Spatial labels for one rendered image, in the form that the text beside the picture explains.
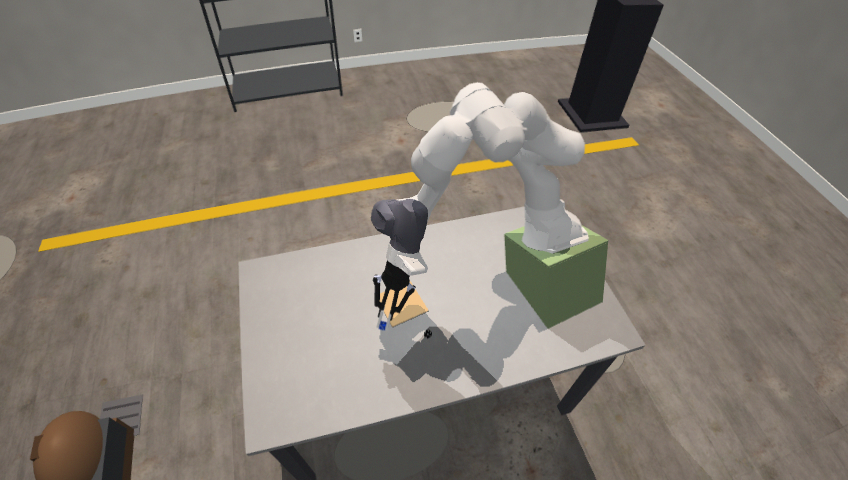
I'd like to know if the tan flat mat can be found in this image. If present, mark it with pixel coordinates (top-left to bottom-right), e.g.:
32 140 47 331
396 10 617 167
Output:
384 287 429 327

